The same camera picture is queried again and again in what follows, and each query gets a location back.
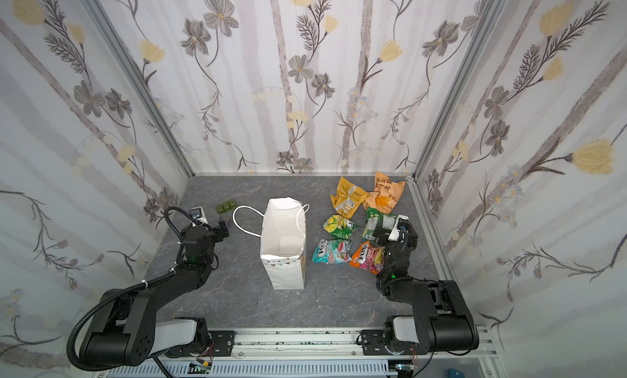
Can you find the orange snack packet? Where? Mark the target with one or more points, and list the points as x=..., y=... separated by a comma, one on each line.
x=386, y=194

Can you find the green yellow candy packet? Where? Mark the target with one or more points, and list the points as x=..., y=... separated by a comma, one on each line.
x=340, y=227

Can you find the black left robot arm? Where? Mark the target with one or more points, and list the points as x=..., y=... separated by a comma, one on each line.
x=122, y=329

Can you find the aluminium corner post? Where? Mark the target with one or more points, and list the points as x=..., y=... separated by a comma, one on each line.
x=132, y=73
x=486, y=23

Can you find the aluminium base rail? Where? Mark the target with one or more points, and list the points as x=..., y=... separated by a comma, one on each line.
x=253, y=344

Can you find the white paper bag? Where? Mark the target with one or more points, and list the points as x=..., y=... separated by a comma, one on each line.
x=283, y=240

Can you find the aluminium corner post left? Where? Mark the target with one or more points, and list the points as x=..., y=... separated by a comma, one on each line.
x=132, y=73

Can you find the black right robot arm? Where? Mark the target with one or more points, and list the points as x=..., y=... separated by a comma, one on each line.
x=440, y=320

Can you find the orange pink candy packet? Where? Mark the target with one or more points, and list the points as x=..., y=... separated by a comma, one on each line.
x=368, y=257

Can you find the teal red candy packet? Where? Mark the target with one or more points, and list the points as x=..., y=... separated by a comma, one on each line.
x=334, y=251

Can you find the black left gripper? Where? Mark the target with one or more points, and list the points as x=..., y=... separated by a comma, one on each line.
x=218, y=232

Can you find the white slotted cable duct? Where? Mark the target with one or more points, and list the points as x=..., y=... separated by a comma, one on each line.
x=276, y=368

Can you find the yellow snack packet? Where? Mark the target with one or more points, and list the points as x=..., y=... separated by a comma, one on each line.
x=348, y=198

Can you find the aluminium corner post right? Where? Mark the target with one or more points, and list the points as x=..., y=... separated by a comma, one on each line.
x=486, y=23

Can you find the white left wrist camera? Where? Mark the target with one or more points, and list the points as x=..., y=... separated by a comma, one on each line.
x=198, y=217

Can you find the green block on table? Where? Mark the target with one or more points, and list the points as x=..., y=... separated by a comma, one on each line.
x=226, y=206

